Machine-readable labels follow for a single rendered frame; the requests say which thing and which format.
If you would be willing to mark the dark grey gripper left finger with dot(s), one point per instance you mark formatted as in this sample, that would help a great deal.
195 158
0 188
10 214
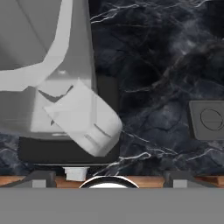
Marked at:
43 178

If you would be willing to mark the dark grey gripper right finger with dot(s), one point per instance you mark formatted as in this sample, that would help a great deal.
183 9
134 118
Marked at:
175 177

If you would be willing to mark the grey blender with black base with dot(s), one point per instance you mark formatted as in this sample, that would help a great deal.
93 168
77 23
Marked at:
73 58

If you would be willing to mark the dark grey wall socket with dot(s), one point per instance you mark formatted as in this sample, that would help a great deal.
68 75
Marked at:
208 119

